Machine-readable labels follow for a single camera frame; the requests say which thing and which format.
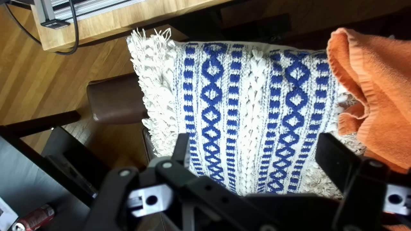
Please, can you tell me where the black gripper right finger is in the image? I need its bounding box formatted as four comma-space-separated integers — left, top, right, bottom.
315, 132, 411, 231

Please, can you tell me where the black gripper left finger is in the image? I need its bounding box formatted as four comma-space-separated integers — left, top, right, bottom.
83, 132, 259, 231

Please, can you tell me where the orange throw blanket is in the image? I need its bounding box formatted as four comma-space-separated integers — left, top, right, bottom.
327, 27, 411, 174

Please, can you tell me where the blue white fringed pillow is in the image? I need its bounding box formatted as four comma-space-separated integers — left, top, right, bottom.
127, 27, 368, 201

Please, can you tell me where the light wooden table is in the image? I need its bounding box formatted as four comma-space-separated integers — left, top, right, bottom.
31, 0, 233, 53

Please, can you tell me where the black coffee table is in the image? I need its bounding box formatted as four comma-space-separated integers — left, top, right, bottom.
0, 109, 101, 231

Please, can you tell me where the white paper sheet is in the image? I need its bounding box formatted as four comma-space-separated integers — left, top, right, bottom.
0, 196, 20, 225

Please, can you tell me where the thin black cable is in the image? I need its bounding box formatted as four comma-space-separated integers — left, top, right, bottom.
4, 0, 83, 56

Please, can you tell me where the aluminium rail frame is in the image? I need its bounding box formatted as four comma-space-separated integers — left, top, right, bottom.
34, 0, 143, 29

